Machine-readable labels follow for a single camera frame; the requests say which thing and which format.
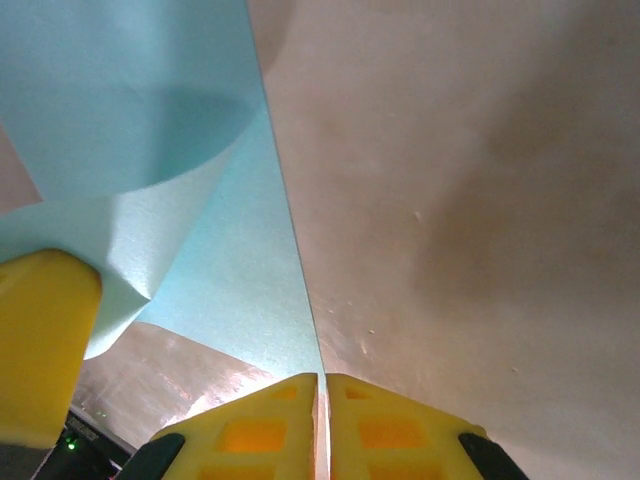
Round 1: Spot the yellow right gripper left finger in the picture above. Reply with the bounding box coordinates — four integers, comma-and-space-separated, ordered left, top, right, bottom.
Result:
119, 372, 320, 480

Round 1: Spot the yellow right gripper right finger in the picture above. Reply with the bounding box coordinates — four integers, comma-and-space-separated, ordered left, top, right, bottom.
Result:
327, 372, 531, 480

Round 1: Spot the teal cloth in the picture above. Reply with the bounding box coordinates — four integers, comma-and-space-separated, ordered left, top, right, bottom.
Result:
0, 0, 329, 389

